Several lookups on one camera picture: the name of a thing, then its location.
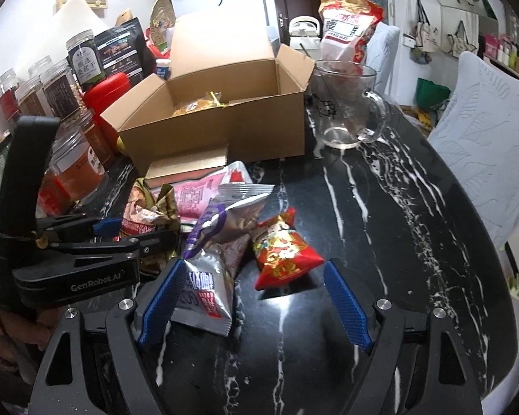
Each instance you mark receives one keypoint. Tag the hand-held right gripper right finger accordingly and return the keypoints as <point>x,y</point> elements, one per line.
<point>344,302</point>

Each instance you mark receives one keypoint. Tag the small yellow object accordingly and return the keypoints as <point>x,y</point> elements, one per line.
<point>121,143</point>

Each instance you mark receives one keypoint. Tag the wide jar with orange contents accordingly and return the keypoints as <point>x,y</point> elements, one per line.
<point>78,168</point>

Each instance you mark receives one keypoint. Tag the silver packet with red print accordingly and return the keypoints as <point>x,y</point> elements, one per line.
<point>203,289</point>

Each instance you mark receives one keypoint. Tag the red plastic container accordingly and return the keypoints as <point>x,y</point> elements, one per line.
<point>108,95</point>

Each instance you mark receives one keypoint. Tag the red paper bag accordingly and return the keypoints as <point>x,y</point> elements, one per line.
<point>155,45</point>

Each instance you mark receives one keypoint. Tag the pink snack packet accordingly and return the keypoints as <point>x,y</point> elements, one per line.
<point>194,194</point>

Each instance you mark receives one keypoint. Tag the white insulated jug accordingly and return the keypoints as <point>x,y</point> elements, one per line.
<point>305,30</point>

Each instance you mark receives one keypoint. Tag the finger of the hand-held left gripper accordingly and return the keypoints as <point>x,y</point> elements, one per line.
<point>108,228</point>
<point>155,242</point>

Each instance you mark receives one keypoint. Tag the red gold snack packet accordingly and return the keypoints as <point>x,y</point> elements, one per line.
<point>285,255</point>

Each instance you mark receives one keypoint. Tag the clear jar with green contents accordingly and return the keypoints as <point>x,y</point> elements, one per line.
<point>84,62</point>

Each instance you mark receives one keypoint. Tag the row of cosmetic bottles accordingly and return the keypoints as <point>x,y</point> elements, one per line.
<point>510,58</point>

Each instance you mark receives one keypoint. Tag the printed tote bag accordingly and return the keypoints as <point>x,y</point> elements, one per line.
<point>462,43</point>

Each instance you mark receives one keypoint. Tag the black stand-up pouch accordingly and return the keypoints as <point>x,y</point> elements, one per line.
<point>121,52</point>

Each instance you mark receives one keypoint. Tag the clear jar with red contents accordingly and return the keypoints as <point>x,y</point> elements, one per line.
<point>6,95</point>

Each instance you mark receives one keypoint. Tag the clear glass mug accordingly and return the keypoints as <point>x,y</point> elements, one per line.
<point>341,108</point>

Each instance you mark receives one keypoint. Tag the jar with red-brown contents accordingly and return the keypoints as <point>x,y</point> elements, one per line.
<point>97,138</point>

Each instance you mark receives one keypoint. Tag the small black-lid jar with nuts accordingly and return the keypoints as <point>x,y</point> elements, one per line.
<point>0,151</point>

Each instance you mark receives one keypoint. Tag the wooden utensil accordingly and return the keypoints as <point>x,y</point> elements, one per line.
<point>123,17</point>

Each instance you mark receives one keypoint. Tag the small chair with blue cover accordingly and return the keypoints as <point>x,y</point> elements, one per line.
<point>382,52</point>

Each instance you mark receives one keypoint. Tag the white tote bag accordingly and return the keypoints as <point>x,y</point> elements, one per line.
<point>426,32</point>

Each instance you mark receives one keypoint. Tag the white foam board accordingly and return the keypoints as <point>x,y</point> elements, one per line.
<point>75,17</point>

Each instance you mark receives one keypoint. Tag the person's left hand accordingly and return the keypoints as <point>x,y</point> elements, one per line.
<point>30,324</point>

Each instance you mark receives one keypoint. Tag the brown cereal snack bag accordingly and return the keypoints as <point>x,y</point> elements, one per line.
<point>149,207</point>

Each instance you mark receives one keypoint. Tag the white refrigerator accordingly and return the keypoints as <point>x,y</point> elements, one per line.
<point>242,0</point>

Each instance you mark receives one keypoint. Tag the clear plastic jar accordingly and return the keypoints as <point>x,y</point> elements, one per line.
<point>39,67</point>

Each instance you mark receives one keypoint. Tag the purple silver snack bag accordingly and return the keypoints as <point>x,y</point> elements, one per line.
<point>229,220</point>

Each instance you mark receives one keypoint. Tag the green bag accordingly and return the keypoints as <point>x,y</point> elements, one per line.
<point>432,95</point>

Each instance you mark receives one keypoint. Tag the round woven plate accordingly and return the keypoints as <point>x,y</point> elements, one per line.
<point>162,13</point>

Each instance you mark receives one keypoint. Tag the brown cardboard box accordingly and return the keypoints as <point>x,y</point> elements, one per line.
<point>225,134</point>

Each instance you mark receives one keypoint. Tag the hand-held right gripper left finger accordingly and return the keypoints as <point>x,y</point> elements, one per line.
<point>160,302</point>

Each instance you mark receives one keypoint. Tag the clear jar with dark label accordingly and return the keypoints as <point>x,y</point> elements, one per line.
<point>60,90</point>

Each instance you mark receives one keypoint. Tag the large red nut bag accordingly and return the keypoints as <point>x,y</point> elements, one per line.
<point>346,30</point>

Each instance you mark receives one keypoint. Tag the clear jar with brown contents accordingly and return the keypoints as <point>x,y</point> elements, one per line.
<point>30,99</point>

